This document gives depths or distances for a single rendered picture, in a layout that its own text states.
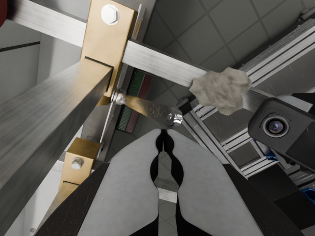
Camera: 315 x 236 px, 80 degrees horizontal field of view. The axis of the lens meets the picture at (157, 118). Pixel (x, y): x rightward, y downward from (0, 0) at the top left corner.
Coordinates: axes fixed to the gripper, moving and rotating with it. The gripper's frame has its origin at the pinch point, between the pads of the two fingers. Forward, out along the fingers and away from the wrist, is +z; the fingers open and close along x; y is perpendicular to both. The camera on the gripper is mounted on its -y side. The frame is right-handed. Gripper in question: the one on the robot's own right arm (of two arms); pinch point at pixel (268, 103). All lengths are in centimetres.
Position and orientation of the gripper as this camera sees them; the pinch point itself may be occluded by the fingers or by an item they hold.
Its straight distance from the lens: 37.0
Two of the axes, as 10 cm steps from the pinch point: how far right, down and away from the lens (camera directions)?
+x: 3.6, -8.3, -4.3
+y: 9.3, 3.2, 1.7
